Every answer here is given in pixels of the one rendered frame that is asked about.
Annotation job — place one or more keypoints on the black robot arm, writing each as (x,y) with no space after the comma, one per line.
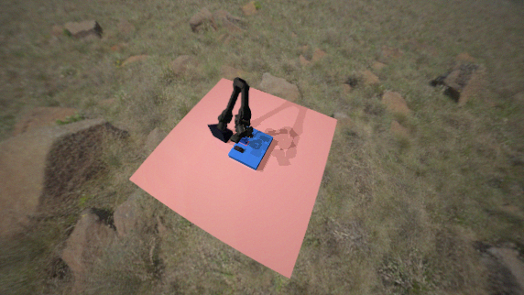
(244,112)

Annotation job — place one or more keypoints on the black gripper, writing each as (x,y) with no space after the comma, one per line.
(235,138)

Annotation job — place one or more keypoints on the blue flat deck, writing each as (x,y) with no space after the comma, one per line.
(251,153)

